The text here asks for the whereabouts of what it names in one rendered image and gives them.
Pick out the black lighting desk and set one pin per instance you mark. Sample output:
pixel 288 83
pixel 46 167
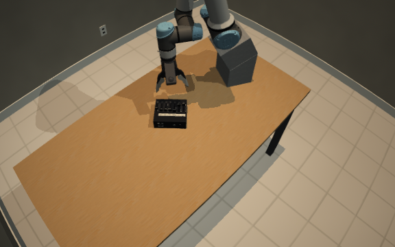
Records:
pixel 170 113

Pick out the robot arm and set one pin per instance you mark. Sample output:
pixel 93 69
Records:
pixel 224 32

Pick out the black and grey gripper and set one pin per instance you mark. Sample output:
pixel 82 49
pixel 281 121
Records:
pixel 161 76

